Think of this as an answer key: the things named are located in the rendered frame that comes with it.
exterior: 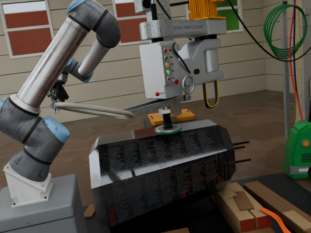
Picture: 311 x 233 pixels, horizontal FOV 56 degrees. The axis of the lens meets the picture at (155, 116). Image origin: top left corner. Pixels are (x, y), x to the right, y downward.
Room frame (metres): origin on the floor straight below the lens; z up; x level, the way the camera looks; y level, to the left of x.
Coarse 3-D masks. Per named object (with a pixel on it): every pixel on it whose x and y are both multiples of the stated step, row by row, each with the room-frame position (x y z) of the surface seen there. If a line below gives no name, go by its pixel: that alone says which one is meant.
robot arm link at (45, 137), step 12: (48, 120) 1.36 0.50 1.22; (36, 132) 1.33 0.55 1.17; (48, 132) 1.34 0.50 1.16; (60, 132) 1.35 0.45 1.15; (24, 144) 1.36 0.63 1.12; (36, 144) 1.33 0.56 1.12; (48, 144) 1.33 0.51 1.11; (60, 144) 1.37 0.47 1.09; (36, 156) 1.32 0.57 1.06; (48, 156) 1.34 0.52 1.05
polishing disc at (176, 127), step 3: (159, 126) 2.38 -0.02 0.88; (162, 126) 2.36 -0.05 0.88; (174, 126) 2.31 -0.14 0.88; (177, 126) 2.30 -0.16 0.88; (180, 126) 2.28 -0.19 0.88; (156, 129) 2.28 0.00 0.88; (159, 129) 2.27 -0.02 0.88; (162, 129) 2.25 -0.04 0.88; (165, 129) 2.24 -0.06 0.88; (168, 129) 2.23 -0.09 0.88; (171, 129) 2.22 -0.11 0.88; (174, 129) 2.21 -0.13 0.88; (177, 129) 2.22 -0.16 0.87; (162, 132) 2.21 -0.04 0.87; (165, 132) 2.20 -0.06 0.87
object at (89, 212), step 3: (90, 204) 2.86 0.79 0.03; (93, 204) 2.85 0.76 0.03; (90, 207) 2.80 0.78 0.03; (93, 207) 2.79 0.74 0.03; (87, 210) 2.74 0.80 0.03; (90, 210) 2.73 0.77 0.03; (93, 210) 2.72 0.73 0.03; (84, 213) 2.69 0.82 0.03; (87, 213) 2.68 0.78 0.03; (90, 213) 2.68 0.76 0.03; (93, 213) 2.68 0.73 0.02; (84, 216) 2.63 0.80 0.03; (87, 216) 2.62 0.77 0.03; (90, 216) 2.62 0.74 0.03
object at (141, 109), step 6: (180, 96) 2.35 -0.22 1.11; (150, 102) 2.26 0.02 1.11; (156, 102) 2.31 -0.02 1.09; (162, 102) 2.19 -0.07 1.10; (168, 102) 2.24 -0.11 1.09; (174, 102) 2.29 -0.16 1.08; (126, 108) 2.08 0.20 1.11; (132, 108) 2.12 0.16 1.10; (138, 108) 2.01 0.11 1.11; (144, 108) 2.05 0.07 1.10; (150, 108) 2.10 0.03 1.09; (156, 108) 2.14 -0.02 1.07; (138, 114) 2.01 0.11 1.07
